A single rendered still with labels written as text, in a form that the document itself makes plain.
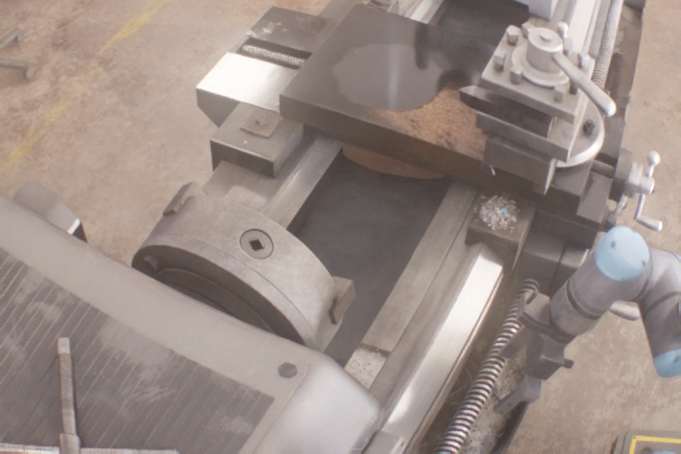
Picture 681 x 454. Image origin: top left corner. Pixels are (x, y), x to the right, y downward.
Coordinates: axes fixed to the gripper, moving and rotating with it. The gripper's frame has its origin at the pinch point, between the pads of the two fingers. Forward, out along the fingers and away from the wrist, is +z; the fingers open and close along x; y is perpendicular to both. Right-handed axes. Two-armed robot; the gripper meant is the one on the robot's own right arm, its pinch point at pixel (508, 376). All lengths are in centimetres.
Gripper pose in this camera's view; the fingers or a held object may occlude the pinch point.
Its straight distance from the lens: 140.4
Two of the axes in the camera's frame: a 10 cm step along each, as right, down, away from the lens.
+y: 9.0, 4.1, 1.7
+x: 1.3, -6.1, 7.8
